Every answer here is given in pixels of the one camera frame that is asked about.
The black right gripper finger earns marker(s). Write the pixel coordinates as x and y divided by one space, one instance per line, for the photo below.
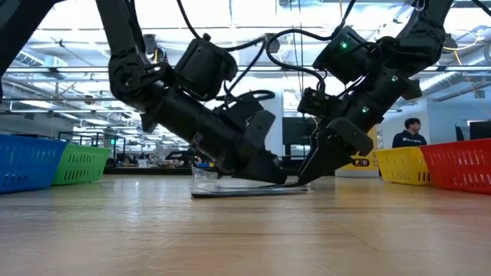
326 161

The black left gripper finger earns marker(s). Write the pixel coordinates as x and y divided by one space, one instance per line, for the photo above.
264 168

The black comb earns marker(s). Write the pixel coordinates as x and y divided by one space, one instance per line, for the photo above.
230 192

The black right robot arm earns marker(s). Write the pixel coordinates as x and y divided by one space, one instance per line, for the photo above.
422 38

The black background robot arm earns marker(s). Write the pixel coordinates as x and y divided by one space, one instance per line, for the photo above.
178 156

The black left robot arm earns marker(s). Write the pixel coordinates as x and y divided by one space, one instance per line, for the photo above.
122 38

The person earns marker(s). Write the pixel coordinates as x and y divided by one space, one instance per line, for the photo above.
408 138

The yellow plastic basket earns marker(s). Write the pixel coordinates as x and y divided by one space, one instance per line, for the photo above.
401 165

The dark background table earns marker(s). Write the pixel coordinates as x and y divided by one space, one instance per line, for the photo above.
134 171

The black office chair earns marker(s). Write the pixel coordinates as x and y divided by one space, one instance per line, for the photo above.
459 133

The red plastic basket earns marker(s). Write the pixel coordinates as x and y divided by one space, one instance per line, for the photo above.
456 165

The black computer monitor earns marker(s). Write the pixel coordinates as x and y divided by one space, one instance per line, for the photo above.
480 130

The green plastic basket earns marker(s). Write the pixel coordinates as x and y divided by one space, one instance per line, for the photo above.
82 165

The blue plastic basket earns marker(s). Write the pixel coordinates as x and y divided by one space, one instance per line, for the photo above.
27 165

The black wall screen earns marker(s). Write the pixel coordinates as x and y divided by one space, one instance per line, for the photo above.
295 132

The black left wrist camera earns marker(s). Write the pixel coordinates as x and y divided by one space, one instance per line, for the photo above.
245 109

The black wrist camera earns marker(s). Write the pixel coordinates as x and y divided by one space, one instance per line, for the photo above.
316 103
245 109

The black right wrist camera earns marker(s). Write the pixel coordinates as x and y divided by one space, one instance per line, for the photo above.
316 103

